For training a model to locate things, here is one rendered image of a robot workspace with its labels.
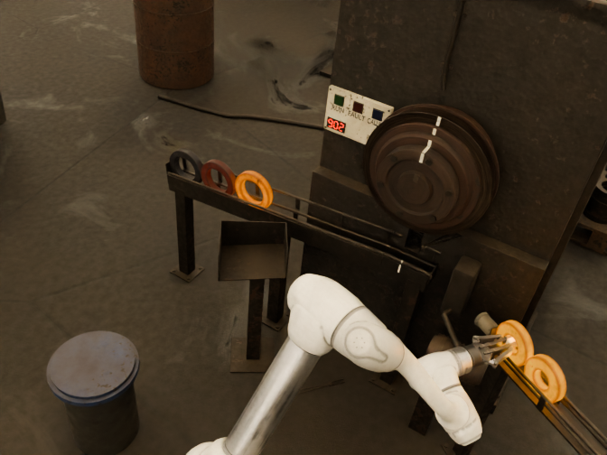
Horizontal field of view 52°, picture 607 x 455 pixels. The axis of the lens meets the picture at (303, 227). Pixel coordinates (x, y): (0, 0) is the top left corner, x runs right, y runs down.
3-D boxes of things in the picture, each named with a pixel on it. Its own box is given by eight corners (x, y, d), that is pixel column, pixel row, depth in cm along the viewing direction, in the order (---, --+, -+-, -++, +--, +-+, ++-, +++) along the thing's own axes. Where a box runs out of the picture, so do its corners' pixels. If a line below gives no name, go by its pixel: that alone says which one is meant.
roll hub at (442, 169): (376, 199, 222) (389, 132, 204) (448, 229, 213) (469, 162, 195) (368, 206, 219) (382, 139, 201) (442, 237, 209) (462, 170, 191)
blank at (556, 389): (537, 343, 201) (529, 346, 200) (573, 377, 190) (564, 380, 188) (526, 376, 210) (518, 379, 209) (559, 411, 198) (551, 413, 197)
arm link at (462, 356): (455, 383, 200) (471, 377, 202) (462, 366, 194) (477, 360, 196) (440, 361, 206) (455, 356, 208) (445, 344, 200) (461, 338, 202)
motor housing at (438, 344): (412, 403, 272) (440, 324, 238) (458, 430, 265) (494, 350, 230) (399, 425, 264) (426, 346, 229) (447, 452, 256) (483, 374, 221)
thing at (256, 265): (219, 337, 291) (220, 219, 245) (275, 338, 294) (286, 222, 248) (218, 373, 276) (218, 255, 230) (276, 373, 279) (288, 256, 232)
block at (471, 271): (448, 296, 247) (463, 252, 231) (467, 304, 244) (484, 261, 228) (438, 312, 239) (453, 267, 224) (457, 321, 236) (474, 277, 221)
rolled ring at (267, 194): (230, 171, 266) (235, 167, 268) (239, 208, 275) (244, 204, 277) (264, 175, 256) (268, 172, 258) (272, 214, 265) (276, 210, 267)
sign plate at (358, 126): (326, 125, 241) (331, 84, 230) (385, 149, 232) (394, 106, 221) (322, 128, 240) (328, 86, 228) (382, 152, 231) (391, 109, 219)
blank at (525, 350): (508, 310, 212) (499, 312, 210) (538, 340, 200) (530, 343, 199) (499, 342, 220) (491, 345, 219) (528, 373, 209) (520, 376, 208)
